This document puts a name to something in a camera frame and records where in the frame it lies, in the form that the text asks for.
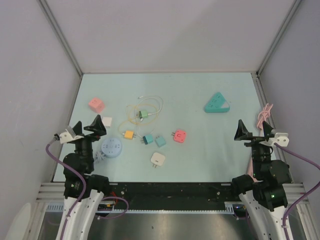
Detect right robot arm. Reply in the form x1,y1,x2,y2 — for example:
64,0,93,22
230,120,293,240

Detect white square adapter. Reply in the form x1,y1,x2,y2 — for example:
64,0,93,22
150,152,166,168

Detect green charger plug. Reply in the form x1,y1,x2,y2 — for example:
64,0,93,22
136,110,149,120

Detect light teal charger plug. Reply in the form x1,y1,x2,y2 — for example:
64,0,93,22
155,136,167,148

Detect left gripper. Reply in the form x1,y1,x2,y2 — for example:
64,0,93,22
73,114,106,170

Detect grey cable duct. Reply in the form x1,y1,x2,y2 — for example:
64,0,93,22
45,202,244,215

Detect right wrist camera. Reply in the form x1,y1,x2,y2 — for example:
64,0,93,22
261,129,290,147

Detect pink square adapter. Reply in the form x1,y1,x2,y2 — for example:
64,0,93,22
172,129,187,144

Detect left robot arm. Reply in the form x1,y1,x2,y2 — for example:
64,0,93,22
55,115,111,240

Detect pink coiled cable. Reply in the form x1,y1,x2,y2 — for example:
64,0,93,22
256,102,274,131

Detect teal triangular power strip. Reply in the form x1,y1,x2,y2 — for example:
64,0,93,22
204,92,230,113

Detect pink power strip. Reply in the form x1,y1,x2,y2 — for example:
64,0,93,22
247,159,257,182

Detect white cube charger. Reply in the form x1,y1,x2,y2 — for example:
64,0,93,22
102,116,113,129

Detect blue round power strip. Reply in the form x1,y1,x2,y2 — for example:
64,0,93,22
94,137,123,165

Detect yellow charger plug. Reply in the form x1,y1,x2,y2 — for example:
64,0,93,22
122,130,136,140

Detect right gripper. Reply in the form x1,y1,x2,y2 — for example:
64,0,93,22
233,119,273,178

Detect white usb cable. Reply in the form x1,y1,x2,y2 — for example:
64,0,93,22
136,94,164,141

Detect pink cube socket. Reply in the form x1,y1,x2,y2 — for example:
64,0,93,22
88,97,105,114

